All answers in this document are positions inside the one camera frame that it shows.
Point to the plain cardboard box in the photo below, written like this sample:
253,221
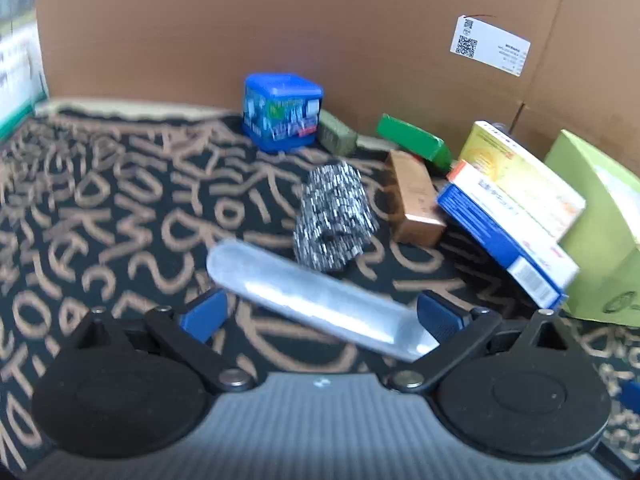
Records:
600,35

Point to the steel wool scrubber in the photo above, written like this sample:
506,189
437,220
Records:
334,215

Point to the long silver box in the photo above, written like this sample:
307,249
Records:
310,295

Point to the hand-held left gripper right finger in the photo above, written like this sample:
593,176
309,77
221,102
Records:
445,315

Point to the blue plastic gum container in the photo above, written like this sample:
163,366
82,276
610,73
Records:
280,110

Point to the long green box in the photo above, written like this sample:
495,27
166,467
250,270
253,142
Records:
410,137

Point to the black patterned mat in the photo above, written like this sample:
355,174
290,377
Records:
100,185

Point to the blue and white medicine box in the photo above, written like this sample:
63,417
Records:
500,230

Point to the yellow medicine box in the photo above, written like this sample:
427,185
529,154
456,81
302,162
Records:
520,180

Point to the small olive box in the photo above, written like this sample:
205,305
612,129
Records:
337,132

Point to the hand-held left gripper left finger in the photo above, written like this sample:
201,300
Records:
206,314

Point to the copper coloured box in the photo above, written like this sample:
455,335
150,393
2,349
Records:
412,195

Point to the white shipping label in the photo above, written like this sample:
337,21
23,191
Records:
490,46

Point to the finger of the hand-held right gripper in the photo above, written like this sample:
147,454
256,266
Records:
631,393

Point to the large brown cardboard wall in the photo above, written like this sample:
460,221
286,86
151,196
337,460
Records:
250,20

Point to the light green shoebox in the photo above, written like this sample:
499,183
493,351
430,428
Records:
600,240

